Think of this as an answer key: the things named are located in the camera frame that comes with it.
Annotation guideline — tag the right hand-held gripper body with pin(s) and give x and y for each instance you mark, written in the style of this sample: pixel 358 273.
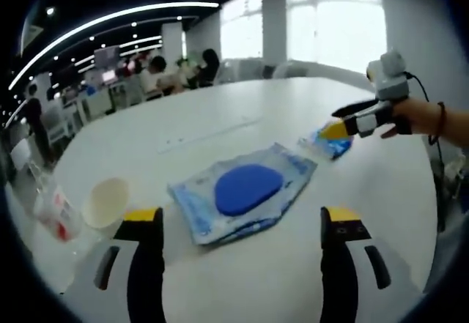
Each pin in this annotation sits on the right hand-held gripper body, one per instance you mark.
pixel 392 81

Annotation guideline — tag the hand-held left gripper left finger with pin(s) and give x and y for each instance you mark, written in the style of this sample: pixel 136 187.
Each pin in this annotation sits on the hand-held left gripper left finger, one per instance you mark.
pixel 146 264

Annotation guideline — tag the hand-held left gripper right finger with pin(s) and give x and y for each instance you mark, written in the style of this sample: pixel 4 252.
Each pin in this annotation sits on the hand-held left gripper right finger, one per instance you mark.
pixel 339 264

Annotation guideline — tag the blue snack packet item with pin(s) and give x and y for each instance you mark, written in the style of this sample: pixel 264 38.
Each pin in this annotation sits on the blue snack packet item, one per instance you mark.
pixel 337 145

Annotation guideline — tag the paper cup item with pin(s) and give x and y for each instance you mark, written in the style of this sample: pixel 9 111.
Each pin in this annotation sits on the paper cup item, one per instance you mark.
pixel 106 202

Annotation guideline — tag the clear plastic bag red print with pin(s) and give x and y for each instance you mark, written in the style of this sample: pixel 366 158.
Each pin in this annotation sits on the clear plastic bag red print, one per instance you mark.
pixel 58 213

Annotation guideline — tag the clear bag with blue pad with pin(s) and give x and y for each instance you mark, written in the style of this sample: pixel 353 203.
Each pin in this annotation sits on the clear bag with blue pad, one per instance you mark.
pixel 245 187

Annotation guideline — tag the person's right hand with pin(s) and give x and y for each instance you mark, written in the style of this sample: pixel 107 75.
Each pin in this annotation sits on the person's right hand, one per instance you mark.
pixel 414 116

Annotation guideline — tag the white table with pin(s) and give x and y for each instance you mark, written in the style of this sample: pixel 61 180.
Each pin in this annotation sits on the white table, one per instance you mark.
pixel 256 118

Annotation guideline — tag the white chair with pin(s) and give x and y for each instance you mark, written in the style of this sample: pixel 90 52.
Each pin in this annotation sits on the white chair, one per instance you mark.
pixel 60 125

